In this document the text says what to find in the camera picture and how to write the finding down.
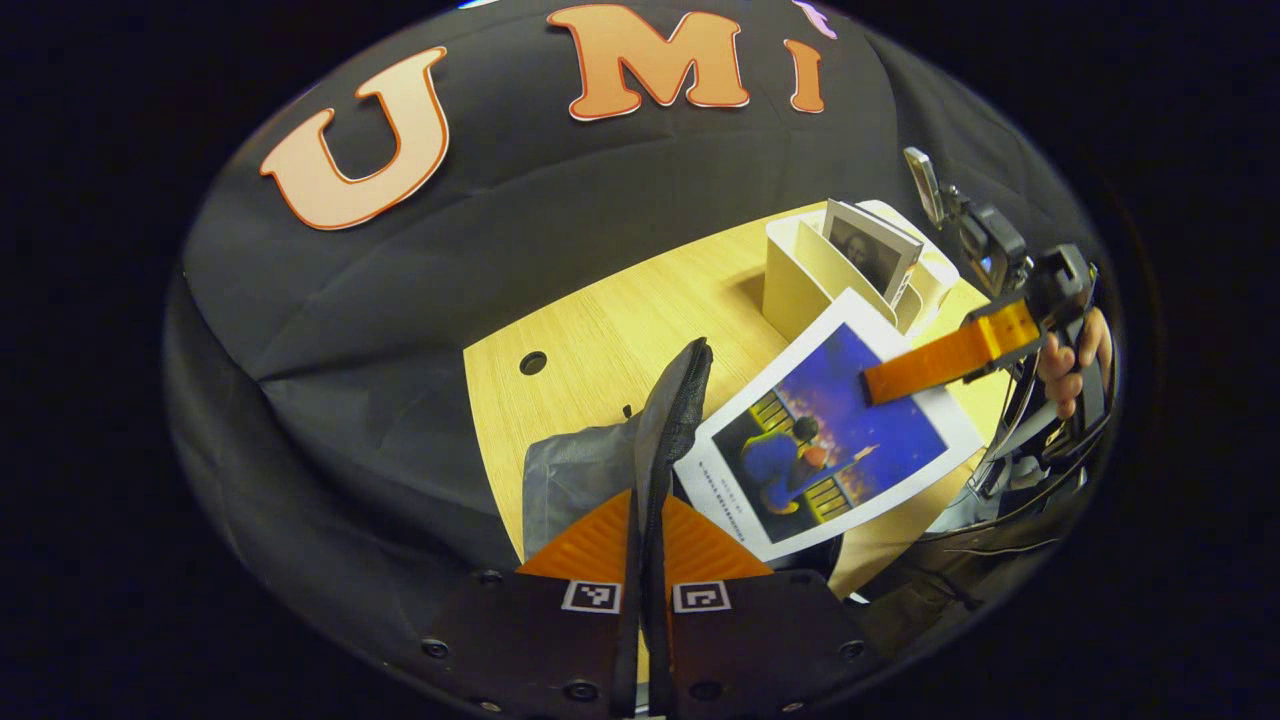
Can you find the blue picture cover book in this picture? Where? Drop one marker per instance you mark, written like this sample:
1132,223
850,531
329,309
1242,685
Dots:
850,440

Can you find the person's dark clothing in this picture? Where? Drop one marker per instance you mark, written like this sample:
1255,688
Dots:
960,580

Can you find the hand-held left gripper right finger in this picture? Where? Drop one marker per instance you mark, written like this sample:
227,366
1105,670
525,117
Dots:
760,650

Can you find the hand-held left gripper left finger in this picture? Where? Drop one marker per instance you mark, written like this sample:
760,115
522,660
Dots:
540,650

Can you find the white bookshelf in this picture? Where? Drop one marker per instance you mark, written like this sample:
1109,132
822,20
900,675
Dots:
795,270

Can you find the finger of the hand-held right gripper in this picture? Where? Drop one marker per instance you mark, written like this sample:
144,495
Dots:
940,360

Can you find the portrait cover book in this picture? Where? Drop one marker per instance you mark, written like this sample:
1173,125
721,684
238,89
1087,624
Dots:
870,250

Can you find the dark gray schoolbag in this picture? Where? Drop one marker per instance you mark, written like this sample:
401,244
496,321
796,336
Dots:
580,480

